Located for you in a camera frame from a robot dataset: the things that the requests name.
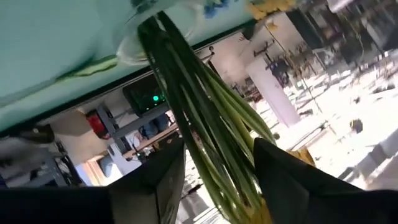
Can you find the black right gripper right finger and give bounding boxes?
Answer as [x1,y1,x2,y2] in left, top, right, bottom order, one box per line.
[253,138,398,224]

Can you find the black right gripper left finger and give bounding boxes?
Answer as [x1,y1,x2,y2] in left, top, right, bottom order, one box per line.
[0,138,187,224]

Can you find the yellow artificial flower bunch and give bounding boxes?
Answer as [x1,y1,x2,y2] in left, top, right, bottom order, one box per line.
[136,11,317,224]

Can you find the clear glass vase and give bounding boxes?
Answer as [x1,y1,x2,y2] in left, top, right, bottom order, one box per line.
[116,0,203,67]

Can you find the wooden shelf board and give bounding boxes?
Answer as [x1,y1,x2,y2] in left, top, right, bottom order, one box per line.
[123,124,180,158]

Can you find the red box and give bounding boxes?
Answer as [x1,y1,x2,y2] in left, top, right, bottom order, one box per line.
[85,108,109,140]

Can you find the black computer tower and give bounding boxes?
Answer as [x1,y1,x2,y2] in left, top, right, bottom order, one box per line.
[122,73,171,118]

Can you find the white room pillar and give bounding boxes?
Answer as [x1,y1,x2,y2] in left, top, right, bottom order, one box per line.
[246,57,302,128]

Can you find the gray metal shelf frame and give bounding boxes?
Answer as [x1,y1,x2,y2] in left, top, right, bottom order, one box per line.
[96,102,180,153]

